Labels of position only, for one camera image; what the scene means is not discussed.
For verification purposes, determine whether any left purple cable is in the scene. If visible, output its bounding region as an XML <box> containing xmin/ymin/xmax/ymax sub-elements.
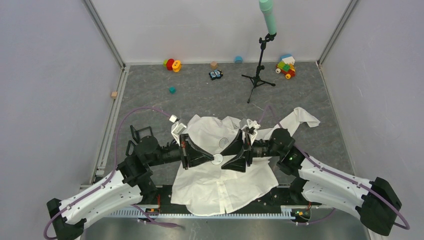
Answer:
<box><xmin>43</xmin><ymin>106</ymin><xmax>183</xmax><ymax>240</ymax></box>

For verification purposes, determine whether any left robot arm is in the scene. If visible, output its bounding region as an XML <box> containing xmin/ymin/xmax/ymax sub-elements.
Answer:
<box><xmin>46</xmin><ymin>133</ymin><xmax>214</xmax><ymax>240</ymax></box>

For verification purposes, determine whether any blue white brick block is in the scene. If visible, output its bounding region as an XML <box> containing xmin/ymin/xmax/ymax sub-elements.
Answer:
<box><xmin>280</xmin><ymin>54</ymin><xmax>296</xmax><ymax>65</ymax></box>

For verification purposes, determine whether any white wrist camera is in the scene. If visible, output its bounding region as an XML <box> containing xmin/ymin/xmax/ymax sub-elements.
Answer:
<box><xmin>239</xmin><ymin>118</ymin><xmax>261</xmax><ymax>135</ymax></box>
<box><xmin>169</xmin><ymin>114</ymin><xmax>187</xmax><ymax>146</ymax></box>

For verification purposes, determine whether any black display frame upper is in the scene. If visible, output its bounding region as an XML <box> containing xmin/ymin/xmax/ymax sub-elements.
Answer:
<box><xmin>129</xmin><ymin>125</ymin><xmax>154</xmax><ymax>144</ymax></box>

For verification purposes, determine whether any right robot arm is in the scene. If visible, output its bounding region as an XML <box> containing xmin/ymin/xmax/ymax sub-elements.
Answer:
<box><xmin>221</xmin><ymin>128</ymin><xmax>402</xmax><ymax>236</ymax></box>

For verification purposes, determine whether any black display frame lower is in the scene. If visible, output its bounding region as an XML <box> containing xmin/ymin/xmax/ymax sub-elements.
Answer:
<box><xmin>125</xmin><ymin>140</ymin><xmax>137</xmax><ymax>157</ymax></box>

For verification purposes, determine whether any blue cylinder block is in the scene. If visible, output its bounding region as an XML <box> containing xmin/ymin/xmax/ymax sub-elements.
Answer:
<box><xmin>234</xmin><ymin>55</ymin><xmax>244</xmax><ymax>64</ymax></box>

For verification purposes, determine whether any black tripod stand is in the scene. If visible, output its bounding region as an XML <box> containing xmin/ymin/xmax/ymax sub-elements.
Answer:
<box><xmin>241</xmin><ymin>33</ymin><xmax>277</xmax><ymax>104</ymax></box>

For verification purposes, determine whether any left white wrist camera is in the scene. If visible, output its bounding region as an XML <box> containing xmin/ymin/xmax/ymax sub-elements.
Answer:
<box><xmin>169</xmin><ymin>114</ymin><xmax>187</xmax><ymax>146</ymax></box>

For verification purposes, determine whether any black display frame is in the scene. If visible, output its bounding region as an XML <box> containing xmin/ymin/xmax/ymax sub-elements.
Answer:
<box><xmin>125</xmin><ymin>140</ymin><xmax>137</xmax><ymax>157</ymax></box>
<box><xmin>129</xmin><ymin>125</ymin><xmax>154</xmax><ymax>144</ymax></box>

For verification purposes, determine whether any small black toy car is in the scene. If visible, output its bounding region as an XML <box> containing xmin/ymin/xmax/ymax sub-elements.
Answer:
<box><xmin>208</xmin><ymin>69</ymin><xmax>223</xmax><ymax>81</ymax></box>

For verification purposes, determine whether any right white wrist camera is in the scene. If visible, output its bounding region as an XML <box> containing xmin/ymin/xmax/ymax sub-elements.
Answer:
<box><xmin>239</xmin><ymin>118</ymin><xmax>261</xmax><ymax>135</ymax></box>

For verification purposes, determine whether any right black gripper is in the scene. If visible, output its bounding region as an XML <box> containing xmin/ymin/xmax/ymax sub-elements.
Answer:
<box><xmin>220</xmin><ymin>128</ymin><xmax>283</xmax><ymax>173</ymax></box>

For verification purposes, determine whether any colourful brick toy car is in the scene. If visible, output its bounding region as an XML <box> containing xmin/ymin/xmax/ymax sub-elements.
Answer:
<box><xmin>275</xmin><ymin>61</ymin><xmax>296</xmax><ymax>80</ymax></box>

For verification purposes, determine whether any red yellow ring toy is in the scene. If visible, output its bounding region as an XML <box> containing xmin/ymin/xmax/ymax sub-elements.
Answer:
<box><xmin>162</xmin><ymin>58</ymin><xmax>182</xmax><ymax>73</ymax></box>

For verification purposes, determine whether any small wooden block on rail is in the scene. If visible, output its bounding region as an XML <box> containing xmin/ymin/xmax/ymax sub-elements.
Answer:
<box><xmin>110</xmin><ymin>91</ymin><xmax>118</xmax><ymax>100</ymax></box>

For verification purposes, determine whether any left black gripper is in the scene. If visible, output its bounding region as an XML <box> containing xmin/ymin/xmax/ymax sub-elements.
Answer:
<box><xmin>148</xmin><ymin>133</ymin><xmax>215</xmax><ymax>169</ymax></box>

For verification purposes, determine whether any white button shirt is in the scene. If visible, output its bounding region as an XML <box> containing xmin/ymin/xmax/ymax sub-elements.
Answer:
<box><xmin>170</xmin><ymin>106</ymin><xmax>322</xmax><ymax>217</ymax></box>

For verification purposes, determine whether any brown wooden cube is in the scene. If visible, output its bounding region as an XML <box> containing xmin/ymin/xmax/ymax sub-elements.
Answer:
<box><xmin>210</xmin><ymin>61</ymin><xmax>218</xmax><ymax>70</ymax></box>

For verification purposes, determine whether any mint green microphone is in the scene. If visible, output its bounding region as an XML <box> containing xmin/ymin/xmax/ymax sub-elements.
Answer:
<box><xmin>258</xmin><ymin>0</ymin><xmax>277</xmax><ymax>35</ymax></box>

